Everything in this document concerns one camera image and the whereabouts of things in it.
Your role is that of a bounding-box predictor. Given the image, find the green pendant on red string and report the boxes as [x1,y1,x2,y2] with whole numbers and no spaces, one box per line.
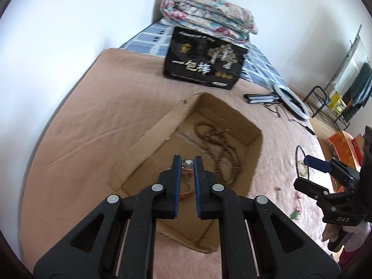
[291,195,302,220]

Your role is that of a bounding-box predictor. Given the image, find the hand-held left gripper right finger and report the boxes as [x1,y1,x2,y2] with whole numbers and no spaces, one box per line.
[193,155,341,279]

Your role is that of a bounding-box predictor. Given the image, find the brown wooden bead necklace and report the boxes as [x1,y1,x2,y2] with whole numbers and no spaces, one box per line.
[194,122,242,185]

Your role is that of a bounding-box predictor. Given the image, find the black metal rack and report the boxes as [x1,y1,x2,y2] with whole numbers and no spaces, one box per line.
[305,86,350,130]

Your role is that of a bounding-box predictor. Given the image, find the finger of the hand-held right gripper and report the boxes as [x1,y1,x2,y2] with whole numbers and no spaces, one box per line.
[303,155,361,184]
[293,178,331,202]

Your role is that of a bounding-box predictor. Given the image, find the black printed carton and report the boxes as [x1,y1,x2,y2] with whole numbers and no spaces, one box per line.
[163,27,249,90]

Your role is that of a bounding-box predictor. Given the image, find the black cable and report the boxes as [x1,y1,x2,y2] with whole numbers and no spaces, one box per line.
[272,104,316,136]

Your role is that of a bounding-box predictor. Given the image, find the dark hanging cloth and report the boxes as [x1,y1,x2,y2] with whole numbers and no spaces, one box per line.
[344,63,372,123]

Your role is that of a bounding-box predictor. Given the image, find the white ring light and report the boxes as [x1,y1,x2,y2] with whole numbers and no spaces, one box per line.
[271,83,310,122]

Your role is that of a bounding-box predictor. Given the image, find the blue plaid bed sheet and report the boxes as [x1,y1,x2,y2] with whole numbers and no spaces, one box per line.
[119,20,291,94]

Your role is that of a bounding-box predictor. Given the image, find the folded floral quilt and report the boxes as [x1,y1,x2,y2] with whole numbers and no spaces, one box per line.
[159,0,259,44]

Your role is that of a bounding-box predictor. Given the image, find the orange box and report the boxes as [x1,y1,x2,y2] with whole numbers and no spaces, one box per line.
[326,130,364,167]

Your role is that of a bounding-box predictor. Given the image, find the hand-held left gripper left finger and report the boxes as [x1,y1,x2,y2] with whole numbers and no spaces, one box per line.
[33,154,183,279]

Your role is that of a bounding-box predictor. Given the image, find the person's right forearm pink sleeve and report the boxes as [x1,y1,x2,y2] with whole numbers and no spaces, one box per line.
[337,222,372,271]

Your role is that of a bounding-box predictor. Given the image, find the person's right hand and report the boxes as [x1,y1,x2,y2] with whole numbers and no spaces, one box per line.
[321,224,347,252]

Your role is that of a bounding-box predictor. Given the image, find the cardboard box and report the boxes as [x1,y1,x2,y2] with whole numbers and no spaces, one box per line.
[109,92,263,254]

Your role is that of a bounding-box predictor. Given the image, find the black folded tripod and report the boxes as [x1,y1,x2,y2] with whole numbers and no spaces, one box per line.
[244,93,282,104]

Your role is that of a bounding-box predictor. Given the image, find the pink blanket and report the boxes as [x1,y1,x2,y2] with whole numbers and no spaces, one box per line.
[20,48,351,279]

